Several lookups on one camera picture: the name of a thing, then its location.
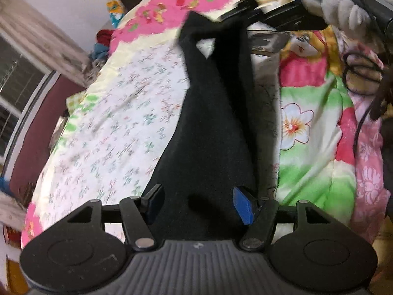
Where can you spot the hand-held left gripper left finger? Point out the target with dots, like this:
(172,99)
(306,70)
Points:
(155,204)

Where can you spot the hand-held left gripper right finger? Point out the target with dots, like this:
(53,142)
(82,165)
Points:
(242,205)

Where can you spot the black pants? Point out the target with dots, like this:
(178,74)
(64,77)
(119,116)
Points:
(208,129)

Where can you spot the person's right hand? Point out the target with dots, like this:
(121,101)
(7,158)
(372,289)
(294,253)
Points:
(344,10)

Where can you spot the green pink flower blanket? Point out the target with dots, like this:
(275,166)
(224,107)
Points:
(310,159)

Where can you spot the white floral bedsheet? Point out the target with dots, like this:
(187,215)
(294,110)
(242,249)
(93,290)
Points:
(122,129)

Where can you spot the pink floral cloth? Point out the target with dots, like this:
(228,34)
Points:
(368,172)

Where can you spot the white cloth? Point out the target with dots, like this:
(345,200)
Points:
(10,209)

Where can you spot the yellow blue toy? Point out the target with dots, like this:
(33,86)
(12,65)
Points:
(114,10)

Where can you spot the pile of red clothes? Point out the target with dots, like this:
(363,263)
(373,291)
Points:
(103,41)

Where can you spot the window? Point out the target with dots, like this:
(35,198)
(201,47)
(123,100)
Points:
(18,76)

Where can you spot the beige curtain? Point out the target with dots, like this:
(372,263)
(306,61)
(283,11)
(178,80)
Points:
(40,37)

